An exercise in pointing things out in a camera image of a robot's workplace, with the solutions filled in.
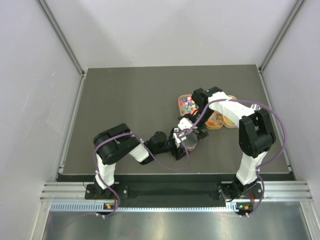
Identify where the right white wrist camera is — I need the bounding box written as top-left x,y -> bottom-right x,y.
177,117 -> 193,134

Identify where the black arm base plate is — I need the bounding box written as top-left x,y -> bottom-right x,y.
85,181 -> 262,200

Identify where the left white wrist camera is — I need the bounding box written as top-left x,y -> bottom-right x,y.
172,128 -> 182,148

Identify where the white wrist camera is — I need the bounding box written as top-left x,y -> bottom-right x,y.
172,128 -> 182,148
177,117 -> 193,134

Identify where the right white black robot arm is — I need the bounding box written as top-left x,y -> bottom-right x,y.
172,87 -> 276,198

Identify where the purple cable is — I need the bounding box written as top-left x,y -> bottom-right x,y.
176,98 -> 286,218
92,127 -> 191,218

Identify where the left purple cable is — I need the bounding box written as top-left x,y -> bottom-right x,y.
92,127 -> 191,218

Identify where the clear round plastic jar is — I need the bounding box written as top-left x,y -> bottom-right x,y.
184,143 -> 197,153

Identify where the pink tray of block candies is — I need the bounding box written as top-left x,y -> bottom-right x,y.
178,94 -> 199,116

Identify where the slotted cable duct rail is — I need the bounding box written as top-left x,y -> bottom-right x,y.
49,199 -> 251,213

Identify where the yellow tray of popsicle candies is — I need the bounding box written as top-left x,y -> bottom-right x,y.
205,111 -> 225,131

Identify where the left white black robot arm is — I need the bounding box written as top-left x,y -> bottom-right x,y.
93,123 -> 189,199

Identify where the orange tray of star candies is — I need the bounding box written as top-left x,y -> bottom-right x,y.
222,109 -> 238,129

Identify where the clear round jar lid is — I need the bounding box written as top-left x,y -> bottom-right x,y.
182,133 -> 198,145

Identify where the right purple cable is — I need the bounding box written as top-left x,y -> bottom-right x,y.
176,98 -> 286,218

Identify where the silver metal scoop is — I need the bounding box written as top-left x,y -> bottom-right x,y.
250,104 -> 261,111

